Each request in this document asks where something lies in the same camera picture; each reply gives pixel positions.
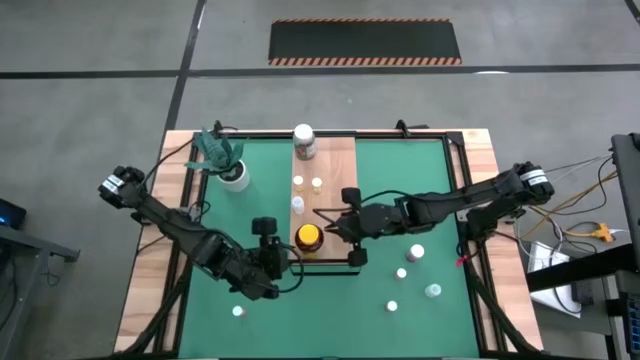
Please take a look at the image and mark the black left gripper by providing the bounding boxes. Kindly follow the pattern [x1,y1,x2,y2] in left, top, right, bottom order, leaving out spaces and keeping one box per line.
[251,216,305,301]

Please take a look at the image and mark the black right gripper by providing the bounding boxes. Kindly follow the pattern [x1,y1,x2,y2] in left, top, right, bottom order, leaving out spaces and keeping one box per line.
[313,186,401,269]

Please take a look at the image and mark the amber bottle yellow cap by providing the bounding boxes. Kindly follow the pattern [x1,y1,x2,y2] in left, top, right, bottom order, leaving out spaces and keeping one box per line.
[294,223,325,260]

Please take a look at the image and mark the large gummy bottle white cap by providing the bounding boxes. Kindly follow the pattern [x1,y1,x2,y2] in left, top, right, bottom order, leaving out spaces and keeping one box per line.
[292,123,318,161]

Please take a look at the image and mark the wooden board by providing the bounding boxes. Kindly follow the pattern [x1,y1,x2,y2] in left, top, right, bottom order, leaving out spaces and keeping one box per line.
[287,135,365,277]

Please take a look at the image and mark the green table mat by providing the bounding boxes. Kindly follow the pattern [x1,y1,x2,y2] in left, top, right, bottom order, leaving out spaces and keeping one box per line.
[178,137,480,359]

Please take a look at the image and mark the snake plant in white pot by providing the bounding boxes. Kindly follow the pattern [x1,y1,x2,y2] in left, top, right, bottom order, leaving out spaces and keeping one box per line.
[183,128,251,194]

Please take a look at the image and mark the black floor mat hazard stripes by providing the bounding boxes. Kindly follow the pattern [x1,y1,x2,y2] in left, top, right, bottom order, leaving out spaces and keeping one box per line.
[267,18,463,67]

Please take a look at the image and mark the white paper sheet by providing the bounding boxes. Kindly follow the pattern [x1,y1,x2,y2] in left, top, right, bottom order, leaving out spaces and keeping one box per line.
[528,241,584,320]

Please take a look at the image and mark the black office desk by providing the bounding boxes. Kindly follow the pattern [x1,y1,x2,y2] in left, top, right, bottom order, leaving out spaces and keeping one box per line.
[524,242,640,360]

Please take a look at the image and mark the yellow power adapter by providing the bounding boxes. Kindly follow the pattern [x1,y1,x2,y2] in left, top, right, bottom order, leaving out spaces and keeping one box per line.
[592,223,615,244]

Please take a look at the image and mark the grey metal table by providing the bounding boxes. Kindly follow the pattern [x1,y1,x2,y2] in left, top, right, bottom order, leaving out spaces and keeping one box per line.
[0,224,81,360]

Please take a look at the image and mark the black device blue light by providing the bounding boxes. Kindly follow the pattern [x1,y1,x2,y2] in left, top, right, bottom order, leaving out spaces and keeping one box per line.
[0,198,27,230]

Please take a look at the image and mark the computer monitor on desk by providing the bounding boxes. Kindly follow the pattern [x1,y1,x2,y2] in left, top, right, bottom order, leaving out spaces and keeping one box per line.
[610,132,640,246]

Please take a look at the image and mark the backlit computer keyboard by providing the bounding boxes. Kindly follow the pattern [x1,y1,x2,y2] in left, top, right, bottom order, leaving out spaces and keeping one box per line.
[619,292,640,357]

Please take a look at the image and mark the black sleeved right arm cable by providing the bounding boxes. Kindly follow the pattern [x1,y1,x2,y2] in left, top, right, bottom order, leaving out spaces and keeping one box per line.
[358,188,403,207]

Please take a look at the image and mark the black aluminium table frame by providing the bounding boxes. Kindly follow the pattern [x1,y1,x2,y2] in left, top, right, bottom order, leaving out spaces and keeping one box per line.
[112,119,546,360]

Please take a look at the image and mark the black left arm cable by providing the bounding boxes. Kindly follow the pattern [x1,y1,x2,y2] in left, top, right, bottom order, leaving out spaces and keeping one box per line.
[143,138,196,187]

